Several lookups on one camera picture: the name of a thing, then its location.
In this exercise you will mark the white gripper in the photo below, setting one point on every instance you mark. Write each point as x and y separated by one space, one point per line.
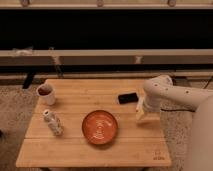
151 104

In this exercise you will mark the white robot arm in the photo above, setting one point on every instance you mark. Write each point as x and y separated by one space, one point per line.
199 156

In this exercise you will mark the white patterned bottle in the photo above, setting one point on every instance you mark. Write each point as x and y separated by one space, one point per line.
53 122

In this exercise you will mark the orange bowl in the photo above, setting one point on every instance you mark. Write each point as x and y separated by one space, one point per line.
99 127

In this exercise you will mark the black phone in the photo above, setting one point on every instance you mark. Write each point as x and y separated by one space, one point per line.
127 98

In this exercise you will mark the wooden bench rail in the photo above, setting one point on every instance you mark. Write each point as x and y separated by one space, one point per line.
121 57

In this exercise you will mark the white cup with dark contents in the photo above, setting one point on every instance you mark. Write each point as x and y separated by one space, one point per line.
46 93

